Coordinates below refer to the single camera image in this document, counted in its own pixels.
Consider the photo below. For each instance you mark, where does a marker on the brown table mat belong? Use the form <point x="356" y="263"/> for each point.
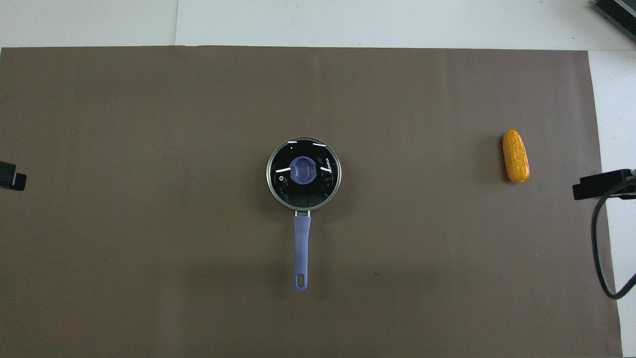
<point x="149" y="149"/>

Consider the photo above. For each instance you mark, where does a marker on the yellow toy corn cob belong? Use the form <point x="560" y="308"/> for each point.
<point x="516" y="156"/>

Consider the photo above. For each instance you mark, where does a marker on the glass lid purple knob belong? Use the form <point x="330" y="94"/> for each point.
<point x="303" y="170"/>

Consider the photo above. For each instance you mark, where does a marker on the black ribbed device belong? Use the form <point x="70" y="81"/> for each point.
<point x="618" y="11"/>

